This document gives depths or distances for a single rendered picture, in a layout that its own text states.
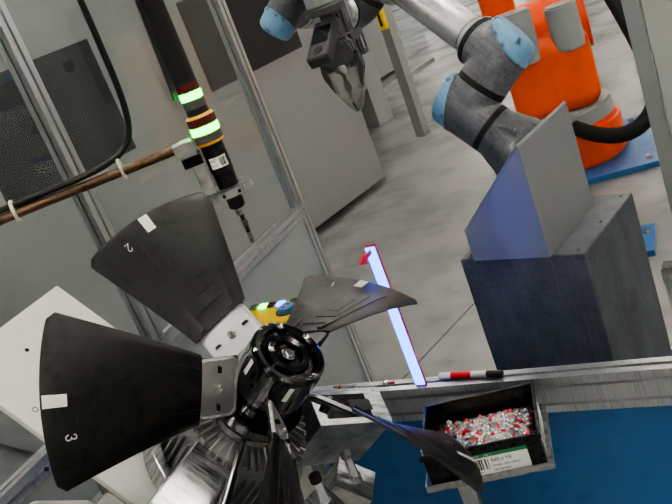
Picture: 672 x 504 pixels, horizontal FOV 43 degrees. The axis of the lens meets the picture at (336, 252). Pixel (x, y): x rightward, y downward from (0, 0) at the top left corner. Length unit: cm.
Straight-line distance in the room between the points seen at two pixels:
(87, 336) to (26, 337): 35
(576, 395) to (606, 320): 25
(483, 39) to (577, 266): 52
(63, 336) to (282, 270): 156
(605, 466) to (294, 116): 422
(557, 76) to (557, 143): 320
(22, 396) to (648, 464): 116
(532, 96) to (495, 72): 324
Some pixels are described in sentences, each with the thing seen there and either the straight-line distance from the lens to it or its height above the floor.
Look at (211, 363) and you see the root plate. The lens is 124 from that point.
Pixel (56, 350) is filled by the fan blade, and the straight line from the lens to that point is 116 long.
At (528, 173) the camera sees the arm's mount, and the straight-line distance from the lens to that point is 176.
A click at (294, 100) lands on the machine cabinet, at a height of 88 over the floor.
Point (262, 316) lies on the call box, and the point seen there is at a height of 107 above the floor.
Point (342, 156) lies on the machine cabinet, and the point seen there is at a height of 37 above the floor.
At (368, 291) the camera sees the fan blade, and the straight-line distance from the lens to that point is 153.
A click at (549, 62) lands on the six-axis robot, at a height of 70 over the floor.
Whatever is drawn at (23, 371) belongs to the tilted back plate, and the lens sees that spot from 146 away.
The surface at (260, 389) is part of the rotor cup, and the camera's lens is 124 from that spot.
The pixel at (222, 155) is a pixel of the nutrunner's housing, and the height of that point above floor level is 152.
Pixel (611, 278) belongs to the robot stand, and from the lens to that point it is 191.
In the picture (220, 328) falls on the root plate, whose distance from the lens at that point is 134.
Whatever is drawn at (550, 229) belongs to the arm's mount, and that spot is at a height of 105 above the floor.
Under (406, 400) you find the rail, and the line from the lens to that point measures 181.
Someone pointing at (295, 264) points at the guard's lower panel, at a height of 86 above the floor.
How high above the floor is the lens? 174
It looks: 19 degrees down
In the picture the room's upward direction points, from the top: 21 degrees counter-clockwise
